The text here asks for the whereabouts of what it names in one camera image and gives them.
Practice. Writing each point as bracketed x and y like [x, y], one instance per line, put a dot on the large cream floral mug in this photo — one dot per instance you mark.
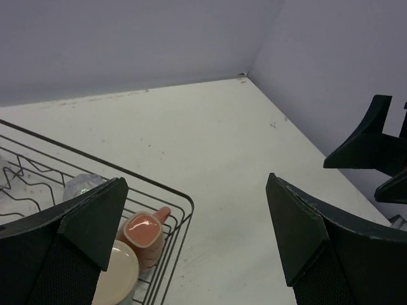
[117, 276]

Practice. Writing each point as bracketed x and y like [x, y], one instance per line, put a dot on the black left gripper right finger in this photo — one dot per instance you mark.
[330, 256]

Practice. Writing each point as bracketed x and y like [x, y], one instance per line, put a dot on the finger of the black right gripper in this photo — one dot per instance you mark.
[368, 147]
[392, 191]

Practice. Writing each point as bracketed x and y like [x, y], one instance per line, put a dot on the pink ceramic mug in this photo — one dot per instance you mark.
[143, 233]

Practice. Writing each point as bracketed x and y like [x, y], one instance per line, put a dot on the dark wire dish rack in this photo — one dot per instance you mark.
[35, 169]

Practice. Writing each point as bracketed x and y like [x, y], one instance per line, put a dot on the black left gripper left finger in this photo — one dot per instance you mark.
[56, 256]

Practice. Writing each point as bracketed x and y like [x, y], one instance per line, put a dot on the clear faceted plastic glass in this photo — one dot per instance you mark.
[81, 184]

